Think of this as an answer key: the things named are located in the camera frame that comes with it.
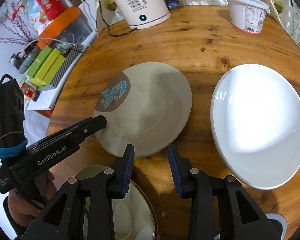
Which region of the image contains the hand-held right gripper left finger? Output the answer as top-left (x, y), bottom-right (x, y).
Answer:
top-left (20, 144), bottom-right (135, 240)

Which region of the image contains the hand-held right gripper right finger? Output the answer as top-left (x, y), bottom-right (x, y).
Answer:
top-left (167, 144), bottom-right (288, 240)

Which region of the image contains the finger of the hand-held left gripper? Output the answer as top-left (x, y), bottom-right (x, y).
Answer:
top-left (27, 116), bottom-right (108, 153)
top-left (55, 117), bottom-right (97, 135)

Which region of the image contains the small pale green bowl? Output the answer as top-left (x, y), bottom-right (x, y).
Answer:
top-left (75, 165), bottom-right (158, 240)

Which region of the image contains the beige plate with brown patch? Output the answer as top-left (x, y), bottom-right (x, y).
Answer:
top-left (93, 62), bottom-right (192, 158)

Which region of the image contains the large white plate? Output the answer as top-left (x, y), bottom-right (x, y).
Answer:
top-left (210, 64), bottom-right (300, 190)

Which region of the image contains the person's left hand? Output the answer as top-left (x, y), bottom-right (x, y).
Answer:
top-left (2, 171), bottom-right (56, 232)

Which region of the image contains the white paper sheet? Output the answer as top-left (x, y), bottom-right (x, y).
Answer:
top-left (25, 89), bottom-right (58, 117)

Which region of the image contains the grey bottle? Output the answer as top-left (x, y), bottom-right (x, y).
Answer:
top-left (11, 41), bottom-right (39, 74)

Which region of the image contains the striped box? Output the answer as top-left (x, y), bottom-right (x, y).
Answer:
top-left (50, 44), bottom-right (84, 87)

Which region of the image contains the green box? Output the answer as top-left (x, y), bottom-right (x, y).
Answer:
top-left (26, 46), bottom-right (53, 78)
top-left (30, 48), bottom-right (67, 86)

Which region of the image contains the purple branch decoration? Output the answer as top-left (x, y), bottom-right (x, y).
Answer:
top-left (0, 2), bottom-right (33, 46)

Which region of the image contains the clear plastic container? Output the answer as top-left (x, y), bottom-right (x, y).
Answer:
top-left (40, 15), bottom-right (94, 48)

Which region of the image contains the orange box lid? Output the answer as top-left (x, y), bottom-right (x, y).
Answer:
top-left (37, 6), bottom-right (82, 49)

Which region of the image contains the colourful printed bag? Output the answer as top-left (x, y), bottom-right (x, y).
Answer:
top-left (12, 0), bottom-right (53, 31)

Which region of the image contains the white electric kettle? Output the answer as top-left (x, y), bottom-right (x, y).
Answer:
top-left (108, 0), bottom-right (182, 30)

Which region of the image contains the white plastic tub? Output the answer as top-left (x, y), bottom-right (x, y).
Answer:
top-left (223, 0), bottom-right (271, 34)

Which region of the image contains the white charging cable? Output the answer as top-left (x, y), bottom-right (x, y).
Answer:
top-left (22, 37), bottom-right (91, 47)

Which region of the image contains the black kettle cable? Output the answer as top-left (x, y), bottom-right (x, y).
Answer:
top-left (97, 0), bottom-right (139, 37)

